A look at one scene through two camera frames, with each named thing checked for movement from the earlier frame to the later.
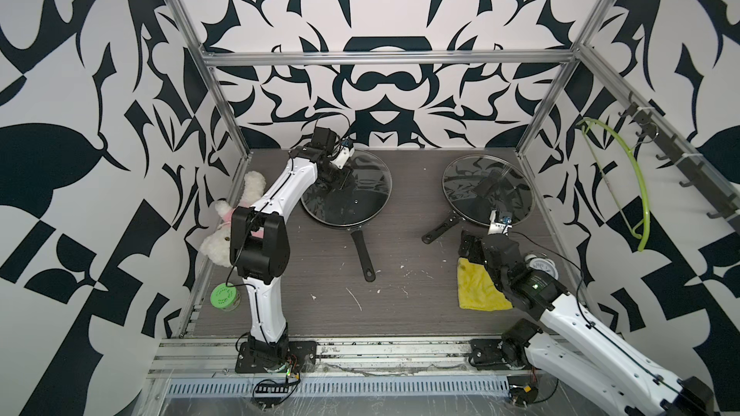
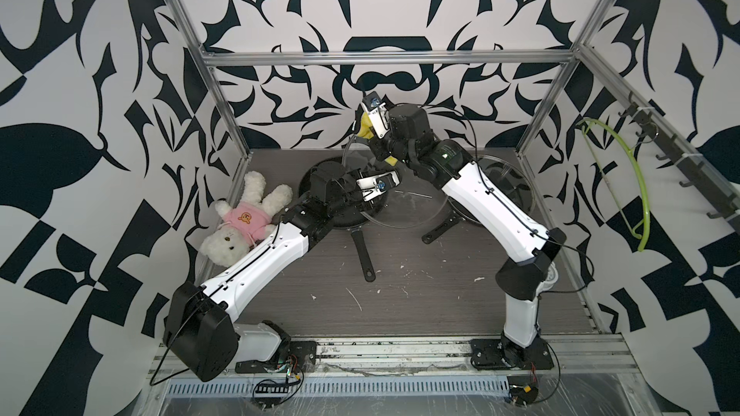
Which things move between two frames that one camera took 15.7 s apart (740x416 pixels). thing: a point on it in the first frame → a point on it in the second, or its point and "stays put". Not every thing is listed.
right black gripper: (465, 237) → (381, 147)
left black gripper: (344, 175) → (352, 177)
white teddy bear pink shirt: (216, 247) stays put
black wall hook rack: (706, 186) stays put
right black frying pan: (474, 186) stays put
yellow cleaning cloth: (476, 291) → (366, 133)
